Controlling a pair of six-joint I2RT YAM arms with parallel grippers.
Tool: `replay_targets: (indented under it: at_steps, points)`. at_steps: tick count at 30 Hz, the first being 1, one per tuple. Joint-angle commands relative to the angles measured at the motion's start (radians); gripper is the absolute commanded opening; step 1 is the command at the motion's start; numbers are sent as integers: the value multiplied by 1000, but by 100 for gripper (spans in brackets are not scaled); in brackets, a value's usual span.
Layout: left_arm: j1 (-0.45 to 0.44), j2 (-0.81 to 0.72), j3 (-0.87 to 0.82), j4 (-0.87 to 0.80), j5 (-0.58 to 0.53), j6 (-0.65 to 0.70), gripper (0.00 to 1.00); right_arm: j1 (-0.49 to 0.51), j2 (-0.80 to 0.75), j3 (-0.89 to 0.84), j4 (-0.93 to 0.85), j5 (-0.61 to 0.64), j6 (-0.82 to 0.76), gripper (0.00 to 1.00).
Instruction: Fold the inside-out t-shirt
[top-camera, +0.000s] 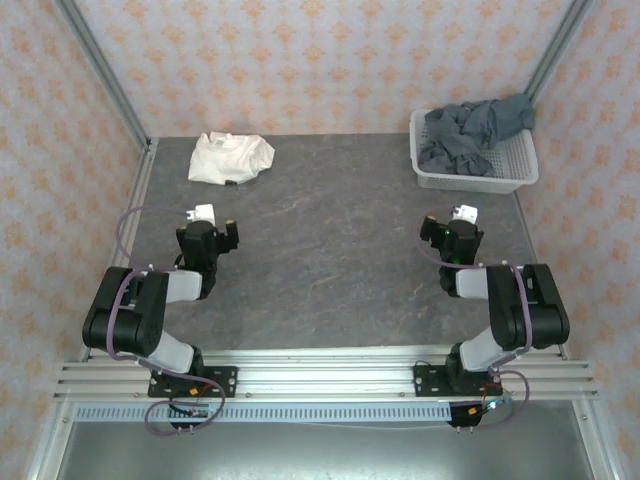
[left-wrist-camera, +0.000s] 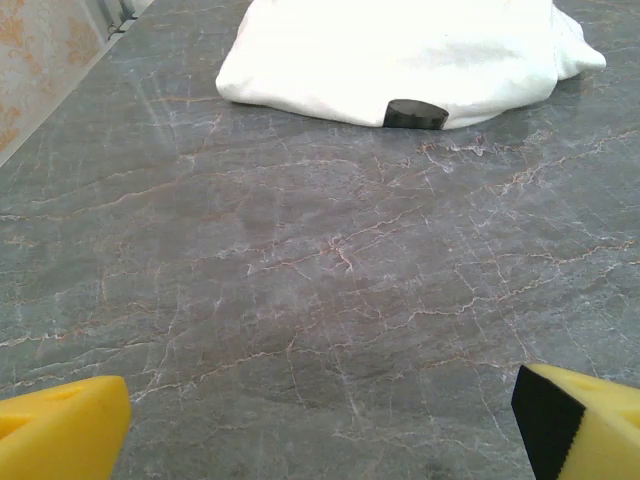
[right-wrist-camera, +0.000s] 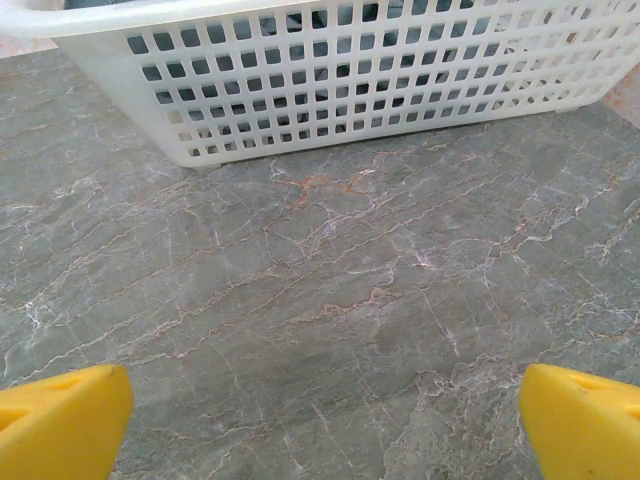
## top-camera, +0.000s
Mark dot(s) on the grey metal panel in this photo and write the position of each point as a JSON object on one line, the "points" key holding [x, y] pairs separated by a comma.
{"points": [[320, 455]]}

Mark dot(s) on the long aluminium base rail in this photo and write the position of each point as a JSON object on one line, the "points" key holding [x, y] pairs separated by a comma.
{"points": [[325, 375]]}

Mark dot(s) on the grey t-shirt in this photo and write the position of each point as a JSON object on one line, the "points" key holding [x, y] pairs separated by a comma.
{"points": [[465, 140]]}

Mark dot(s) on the white t-shirt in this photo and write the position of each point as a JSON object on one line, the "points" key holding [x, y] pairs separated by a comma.
{"points": [[225, 157]]}

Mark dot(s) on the aluminium frame leg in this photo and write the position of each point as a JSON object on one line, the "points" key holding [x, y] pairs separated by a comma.
{"points": [[47, 450], [597, 450]]}

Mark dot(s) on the white perforated plastic basket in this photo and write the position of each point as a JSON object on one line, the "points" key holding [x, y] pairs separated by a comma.
{"points": [[515, 165]]}

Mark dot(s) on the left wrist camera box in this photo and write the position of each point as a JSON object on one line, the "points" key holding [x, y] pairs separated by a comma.
{"points": [[202, 213]]}

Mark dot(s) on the small circuit board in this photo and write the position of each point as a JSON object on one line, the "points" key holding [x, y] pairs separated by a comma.
{"points": [[197, 413], [495, 404]]}

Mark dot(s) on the aluminium table side rail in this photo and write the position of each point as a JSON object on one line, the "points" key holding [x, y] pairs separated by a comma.
{"points": [[136, 195], [525, 225]]}

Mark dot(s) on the aluminium corner post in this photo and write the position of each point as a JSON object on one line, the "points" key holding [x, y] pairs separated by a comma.
{"points": [[555, 45], [100, 65]]}

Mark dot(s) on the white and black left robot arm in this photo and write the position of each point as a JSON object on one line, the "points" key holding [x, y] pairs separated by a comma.
{"points": [[135, 320]]}

